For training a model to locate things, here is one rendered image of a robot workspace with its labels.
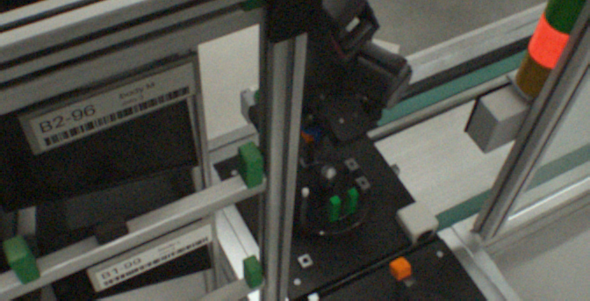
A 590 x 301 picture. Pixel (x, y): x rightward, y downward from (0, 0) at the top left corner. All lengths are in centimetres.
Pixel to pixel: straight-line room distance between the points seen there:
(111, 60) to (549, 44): 55
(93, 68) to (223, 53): 105
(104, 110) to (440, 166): 89
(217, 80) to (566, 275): 69
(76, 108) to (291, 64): 12
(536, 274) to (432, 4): 176
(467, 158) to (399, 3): 164
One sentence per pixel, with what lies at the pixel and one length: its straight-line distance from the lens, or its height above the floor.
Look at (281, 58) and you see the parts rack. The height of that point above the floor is 159.
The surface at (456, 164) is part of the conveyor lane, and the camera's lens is 119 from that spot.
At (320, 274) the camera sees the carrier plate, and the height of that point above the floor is 97.
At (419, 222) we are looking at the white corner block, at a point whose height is 99.
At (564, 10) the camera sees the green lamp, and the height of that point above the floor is 139.
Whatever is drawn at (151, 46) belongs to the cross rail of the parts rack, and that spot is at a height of 163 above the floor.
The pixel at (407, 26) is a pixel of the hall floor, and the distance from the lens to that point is 270.
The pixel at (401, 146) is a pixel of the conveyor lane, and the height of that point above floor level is 92.
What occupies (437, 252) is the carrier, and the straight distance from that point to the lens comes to 104.
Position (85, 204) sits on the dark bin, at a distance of 75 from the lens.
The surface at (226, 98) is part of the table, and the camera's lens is 131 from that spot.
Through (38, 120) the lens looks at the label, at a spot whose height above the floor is 161.
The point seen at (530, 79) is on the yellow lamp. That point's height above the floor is 128.
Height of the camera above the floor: 187
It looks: 54 degrees down
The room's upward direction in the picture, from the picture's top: 4 degrees clockwise
